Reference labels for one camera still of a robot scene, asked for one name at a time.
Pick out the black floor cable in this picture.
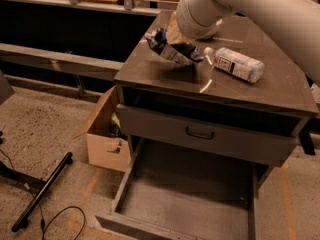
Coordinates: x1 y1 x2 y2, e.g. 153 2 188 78
0 147 87 240

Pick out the brown cardboard box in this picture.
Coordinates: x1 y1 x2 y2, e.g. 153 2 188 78
73 87 131 172

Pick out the grey drawer cabinet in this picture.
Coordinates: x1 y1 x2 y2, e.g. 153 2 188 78
114 9 320 168

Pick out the green packet in box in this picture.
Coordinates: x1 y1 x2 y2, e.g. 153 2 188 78
110 113 121 137

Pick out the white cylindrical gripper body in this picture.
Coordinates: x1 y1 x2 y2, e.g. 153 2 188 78
176 0 232 40

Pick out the grey metal rail beam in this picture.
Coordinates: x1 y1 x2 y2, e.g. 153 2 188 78
0 43 123 81

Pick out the clear plastic water bottle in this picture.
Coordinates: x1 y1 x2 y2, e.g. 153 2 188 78
204 47 265 83

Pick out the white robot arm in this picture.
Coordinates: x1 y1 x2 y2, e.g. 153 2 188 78
176 0 320 85

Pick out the grey middle drawer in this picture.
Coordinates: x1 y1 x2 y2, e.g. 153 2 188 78
117 104 297 167

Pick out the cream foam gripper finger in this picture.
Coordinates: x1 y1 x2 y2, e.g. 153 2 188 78
166 12 191 44

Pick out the blue chip bag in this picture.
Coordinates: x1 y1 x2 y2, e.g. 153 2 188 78
145 28 203 65

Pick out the black metal stand leg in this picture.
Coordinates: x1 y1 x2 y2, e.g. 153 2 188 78
11 152 73 233

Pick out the grey open bottom drawer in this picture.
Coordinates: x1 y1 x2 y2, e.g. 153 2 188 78
97 138 272 240

